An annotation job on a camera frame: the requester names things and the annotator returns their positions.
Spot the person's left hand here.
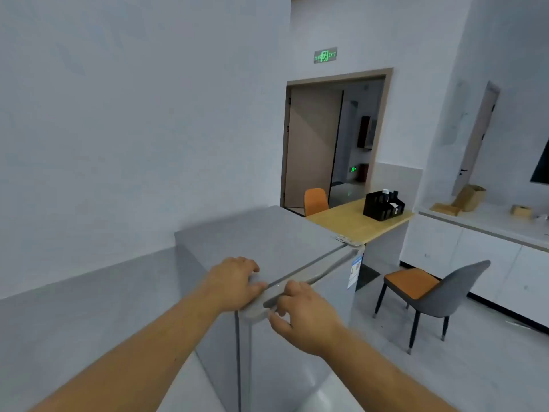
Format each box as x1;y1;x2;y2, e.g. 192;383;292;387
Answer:
201;256;267;314

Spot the person's right hand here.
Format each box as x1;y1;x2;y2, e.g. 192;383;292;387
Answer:
262;280;345;357

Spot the grey refrigerator door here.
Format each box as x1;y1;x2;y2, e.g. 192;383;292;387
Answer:
235;246;365;412

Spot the grey small refrigerator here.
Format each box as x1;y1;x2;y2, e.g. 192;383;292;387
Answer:
174;205;365;412

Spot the person's right forearm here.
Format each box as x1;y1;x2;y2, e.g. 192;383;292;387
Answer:
319;322;460;412

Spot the person's left forearm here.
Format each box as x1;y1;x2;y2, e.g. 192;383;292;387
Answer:
28;292;224;412

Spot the blue white sticker label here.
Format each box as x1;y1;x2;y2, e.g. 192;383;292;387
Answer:
347;258;362;290

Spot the light wooden table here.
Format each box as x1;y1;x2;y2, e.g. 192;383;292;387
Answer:
305;197;416;271

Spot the black desk organizer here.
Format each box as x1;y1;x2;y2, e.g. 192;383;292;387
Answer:
363;189;406;222

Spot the brown open door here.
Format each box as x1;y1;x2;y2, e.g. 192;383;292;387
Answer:
283;86;345;209

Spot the grey chair with orange seat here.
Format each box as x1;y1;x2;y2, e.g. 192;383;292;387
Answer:
374;260;492;356

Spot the white base cabinet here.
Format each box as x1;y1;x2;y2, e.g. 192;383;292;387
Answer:
400;201;549;328

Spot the wooden knife block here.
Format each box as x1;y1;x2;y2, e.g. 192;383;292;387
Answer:
452;184;487;212

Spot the beige closed door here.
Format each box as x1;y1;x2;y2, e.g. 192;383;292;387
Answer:
451;80;501;198

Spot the dark wall cabinet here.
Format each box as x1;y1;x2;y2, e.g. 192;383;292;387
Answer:
357;116;372;150

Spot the brown door frame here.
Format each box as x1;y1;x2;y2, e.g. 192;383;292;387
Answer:
280;68;394;209

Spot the black wall screen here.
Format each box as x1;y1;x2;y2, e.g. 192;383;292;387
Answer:
530;139;549;186

